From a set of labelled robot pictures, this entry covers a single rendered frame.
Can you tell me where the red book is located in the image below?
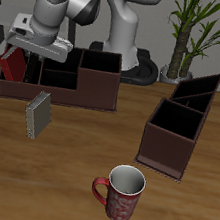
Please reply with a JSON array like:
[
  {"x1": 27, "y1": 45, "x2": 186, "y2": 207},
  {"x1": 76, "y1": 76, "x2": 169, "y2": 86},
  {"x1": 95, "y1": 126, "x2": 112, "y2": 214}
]
[{"x1": 0, "y1": 42, "x2": 31, "y2": 85}]

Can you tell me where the yellow book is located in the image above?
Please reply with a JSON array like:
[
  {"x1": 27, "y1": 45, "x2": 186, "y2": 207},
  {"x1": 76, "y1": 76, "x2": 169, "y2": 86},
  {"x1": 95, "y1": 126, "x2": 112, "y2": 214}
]
[{"x1": 20, "y1": 87, "x2": 57, "y2": 142}]

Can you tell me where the dark brown desk caddy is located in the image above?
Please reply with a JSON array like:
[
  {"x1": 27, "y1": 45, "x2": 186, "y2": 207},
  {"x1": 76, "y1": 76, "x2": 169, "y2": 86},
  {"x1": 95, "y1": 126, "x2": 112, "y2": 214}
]
[
  {"x1": 131, "y1": 61, "x2": 220, "y2": 188},
  {"x1": 0, "y1": 34, "x2": 127, "y2": 117}
]

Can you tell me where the red and white mug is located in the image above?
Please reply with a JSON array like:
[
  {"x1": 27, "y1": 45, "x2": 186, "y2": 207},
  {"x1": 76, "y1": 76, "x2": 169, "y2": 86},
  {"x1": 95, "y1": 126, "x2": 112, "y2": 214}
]
[{"x1": 86, "y1": 159, "x2": 150, "y2": 220}]

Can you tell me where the green pot plant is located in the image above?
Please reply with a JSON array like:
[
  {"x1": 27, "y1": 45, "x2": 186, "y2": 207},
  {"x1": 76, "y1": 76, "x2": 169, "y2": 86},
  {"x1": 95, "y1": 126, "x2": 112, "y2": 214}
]
[{"x1": 156, "y1": 0, "x2": 220, "y2": 94}]

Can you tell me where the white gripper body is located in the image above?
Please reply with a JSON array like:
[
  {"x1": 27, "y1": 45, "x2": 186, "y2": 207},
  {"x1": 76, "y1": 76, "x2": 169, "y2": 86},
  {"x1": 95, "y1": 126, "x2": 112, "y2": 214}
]
[{"x1": 2, "y1": 26, "x2": 75, "y2": 66}]

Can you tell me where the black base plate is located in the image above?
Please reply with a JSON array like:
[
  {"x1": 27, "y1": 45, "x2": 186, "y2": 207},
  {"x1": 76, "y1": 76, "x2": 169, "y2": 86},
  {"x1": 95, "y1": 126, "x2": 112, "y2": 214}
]
[{"x1": 83, "y1": 39, "x2": 163, "y2": 89}]

